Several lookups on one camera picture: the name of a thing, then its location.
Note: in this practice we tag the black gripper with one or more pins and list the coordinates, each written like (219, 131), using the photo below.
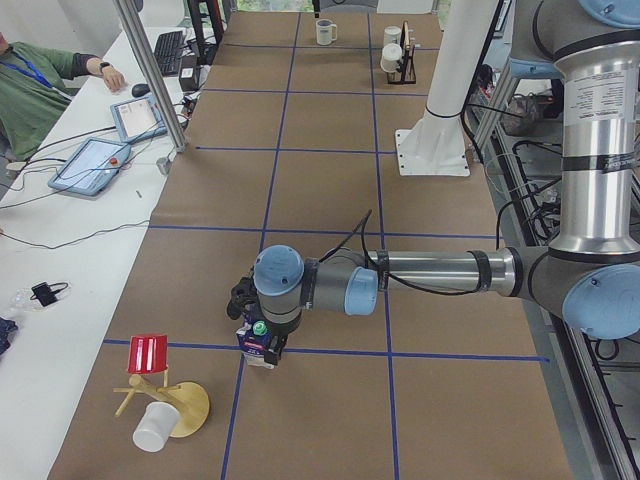
(278, 340)

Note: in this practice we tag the blue white milk carton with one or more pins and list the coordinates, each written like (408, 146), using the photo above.
(254, 346)

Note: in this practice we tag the grey white ribbed mug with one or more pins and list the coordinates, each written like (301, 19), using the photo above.
(326, 32)

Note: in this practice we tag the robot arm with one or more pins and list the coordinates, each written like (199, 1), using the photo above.
(588, 275)

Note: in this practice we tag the red plastic cup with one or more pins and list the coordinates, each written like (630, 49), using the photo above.
(148, 354)

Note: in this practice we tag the wooden cup tree stand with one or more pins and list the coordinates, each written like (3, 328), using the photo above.
(189, 398)

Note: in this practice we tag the white plastic cup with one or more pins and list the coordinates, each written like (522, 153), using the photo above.
(156, 426)

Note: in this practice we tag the lower white cup on rack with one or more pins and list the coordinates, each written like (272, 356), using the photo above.
(391, 57)

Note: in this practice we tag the white cup on rack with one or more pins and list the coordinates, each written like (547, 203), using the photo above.
(391, 35)
(391, 57)

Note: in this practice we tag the upper white cup on rack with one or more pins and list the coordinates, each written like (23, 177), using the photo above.
(391, 35)

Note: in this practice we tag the small metal cylinder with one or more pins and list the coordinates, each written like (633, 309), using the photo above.
(164, 165)

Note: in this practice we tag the small black adapter box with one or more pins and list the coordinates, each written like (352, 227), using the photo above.
(46, 293)

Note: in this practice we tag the near teach pendant tablet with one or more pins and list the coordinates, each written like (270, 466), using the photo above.
(91, 168)

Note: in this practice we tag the teach pendant tablet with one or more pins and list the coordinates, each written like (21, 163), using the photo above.
(91, 168)
(138, 119)

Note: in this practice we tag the far teach pendant tablet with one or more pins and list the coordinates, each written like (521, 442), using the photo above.
(138, 119)

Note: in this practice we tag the black computer mouse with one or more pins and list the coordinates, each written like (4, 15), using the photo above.
(139, 90)

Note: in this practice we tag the black keyboard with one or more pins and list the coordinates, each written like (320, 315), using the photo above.
(168, 52)

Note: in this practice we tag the person in green shirt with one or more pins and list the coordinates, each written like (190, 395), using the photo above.
(33, 91)

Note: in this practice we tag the white pedestal column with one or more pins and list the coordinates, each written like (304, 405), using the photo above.
(435, 145)

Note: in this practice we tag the black wire cup rack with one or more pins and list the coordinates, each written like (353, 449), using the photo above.
(405, 74)

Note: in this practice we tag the aluminium frame post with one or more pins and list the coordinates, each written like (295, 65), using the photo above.
(145, 58)

